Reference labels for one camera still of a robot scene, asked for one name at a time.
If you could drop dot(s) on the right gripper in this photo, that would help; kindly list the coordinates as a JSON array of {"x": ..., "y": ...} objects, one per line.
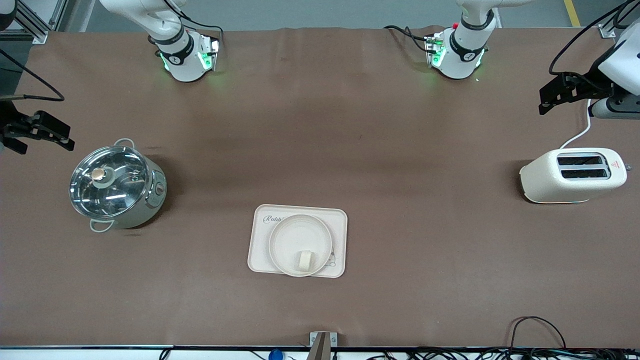
[{"x": 9, "y": 123}]

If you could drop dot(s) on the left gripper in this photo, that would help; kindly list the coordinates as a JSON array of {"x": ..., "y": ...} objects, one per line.
[{"x": 591, "y": 85}]

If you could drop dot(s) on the round cream plate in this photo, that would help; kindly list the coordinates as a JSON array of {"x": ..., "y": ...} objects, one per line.
[{"x": 295, "y": 240}]

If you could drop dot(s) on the small white bun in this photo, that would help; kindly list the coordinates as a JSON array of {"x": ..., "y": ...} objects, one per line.
[{"x": 305, "y": 261}]

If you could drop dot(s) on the cream two-slot toaster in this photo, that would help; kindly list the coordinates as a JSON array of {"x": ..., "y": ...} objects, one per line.
[{"x": 550, "y": 180}]

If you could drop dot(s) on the glass pot lid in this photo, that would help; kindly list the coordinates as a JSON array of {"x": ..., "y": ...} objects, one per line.
[{"x": 120, "y": 195}]

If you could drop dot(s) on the cream rabbit print tray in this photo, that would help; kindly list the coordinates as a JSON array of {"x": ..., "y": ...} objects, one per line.
[{"x": 260, "y": 260}]

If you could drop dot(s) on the brown table mat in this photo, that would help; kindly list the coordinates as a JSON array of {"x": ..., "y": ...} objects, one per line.
[{"x": 300, "y": 110}]

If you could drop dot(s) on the small blue round object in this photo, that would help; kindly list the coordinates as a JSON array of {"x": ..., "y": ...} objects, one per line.
[{"x": 275, "y": 355}]

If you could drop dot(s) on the aluminium frame profile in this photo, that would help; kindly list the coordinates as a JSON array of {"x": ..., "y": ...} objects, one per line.
[
  {"x": 40, "y": 35},
  {"x": 607, "y": 31}
]

